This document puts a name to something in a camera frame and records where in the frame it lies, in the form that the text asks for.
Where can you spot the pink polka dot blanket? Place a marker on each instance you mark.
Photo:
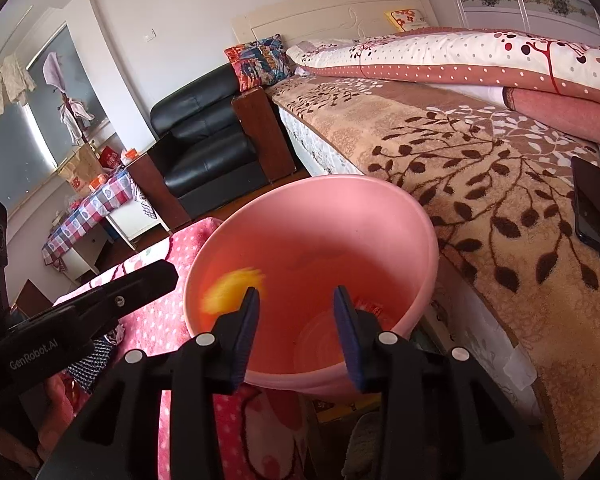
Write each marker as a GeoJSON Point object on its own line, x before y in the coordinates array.
{"type": "Point", "coordinates": [155, 415]}

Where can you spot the red gift box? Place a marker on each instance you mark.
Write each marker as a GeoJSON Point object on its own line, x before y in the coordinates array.
{"type": "Point", "coordinates": [109, 158]}

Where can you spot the plaid tablecloth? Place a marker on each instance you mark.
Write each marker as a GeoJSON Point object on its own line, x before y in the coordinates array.
{"type": "Point", "coordinates": [116, 192]}

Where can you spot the black leather armchair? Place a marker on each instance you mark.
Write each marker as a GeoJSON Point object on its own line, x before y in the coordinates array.
{"type": "Point", "coordinates": [215, 144]}

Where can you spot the white pink dotted quilt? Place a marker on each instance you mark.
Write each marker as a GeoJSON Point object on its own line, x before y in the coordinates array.
{"type": "Point", "coordinates": [478, 57]}

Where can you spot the coat stand with clothes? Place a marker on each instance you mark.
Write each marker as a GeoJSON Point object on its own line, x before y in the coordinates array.
{"type": "Point", "coordinates": [73, 113]}

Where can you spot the pink plastic trash bucket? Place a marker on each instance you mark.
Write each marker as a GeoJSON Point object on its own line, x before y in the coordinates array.
{"type": "Point", "coordinates": [306, 238]}

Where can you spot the white low table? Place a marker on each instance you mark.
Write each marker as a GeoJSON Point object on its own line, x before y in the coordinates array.
{"type": "Point", "coordinates": [124, 232]}

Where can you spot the person's left hand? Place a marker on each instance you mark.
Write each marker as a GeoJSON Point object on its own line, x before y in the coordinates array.
{"type": "Point", "coordinates": [29, 443]}

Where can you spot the yellow red small pillow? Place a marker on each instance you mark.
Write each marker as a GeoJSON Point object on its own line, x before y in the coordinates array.
{"type": "Point", "coordinates": [405, 20]}

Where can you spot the brown paper shopping bag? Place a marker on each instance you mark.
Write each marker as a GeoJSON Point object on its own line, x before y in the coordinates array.
{"type": "Point", "coordinates": [80, 169]}

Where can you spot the hanging white garment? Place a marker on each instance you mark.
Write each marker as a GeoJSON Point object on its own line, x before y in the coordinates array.
{"type": "Point", "coordinates": [15, 83]}

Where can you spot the bed with white mattress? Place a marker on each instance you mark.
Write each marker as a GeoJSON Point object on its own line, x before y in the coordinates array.
{"type": "Point", "coordinates": [299, 20]}

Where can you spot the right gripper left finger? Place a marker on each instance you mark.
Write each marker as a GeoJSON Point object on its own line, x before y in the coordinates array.
{"type": "Point", "coordinates": [234, 335]}

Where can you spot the brown leaf pattern blanket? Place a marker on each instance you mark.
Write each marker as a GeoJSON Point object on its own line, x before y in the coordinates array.
{"type": "Point", "coordinates": [516, 287]}

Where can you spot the black smartphone on bed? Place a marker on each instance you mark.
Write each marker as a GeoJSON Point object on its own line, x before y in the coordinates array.
{"type": "Point", "coordinates": [586, 202]}

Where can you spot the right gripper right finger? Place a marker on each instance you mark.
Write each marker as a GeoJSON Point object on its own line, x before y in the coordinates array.
{"type": "Point", "coordinates": [358, 331]}

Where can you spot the colourful patterned cushion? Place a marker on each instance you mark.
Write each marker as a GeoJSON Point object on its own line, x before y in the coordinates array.
{"type": "Point", "coordinates": [259, 63]}

